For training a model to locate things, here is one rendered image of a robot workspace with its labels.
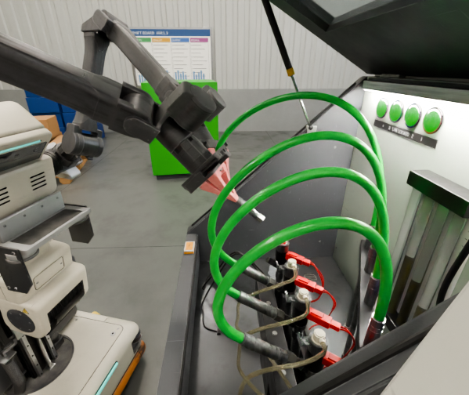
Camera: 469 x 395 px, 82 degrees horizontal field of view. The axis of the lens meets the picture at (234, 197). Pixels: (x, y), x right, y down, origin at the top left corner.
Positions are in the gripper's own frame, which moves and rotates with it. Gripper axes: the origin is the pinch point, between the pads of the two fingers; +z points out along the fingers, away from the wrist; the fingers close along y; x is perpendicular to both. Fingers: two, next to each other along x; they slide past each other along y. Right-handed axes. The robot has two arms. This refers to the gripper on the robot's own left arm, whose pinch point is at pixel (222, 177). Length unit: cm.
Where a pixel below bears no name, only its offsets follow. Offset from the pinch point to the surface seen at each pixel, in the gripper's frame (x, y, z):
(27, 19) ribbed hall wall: 369, 180, -644
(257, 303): -4.3, -15.2, 27.3
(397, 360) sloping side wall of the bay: -24.1, -22.9, 35.9
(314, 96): -27.3, 2.2, -0.3
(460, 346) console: -31, -27, 34
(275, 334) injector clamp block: 3.7, -6.0, 35.6
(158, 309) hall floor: 140, 52, 16
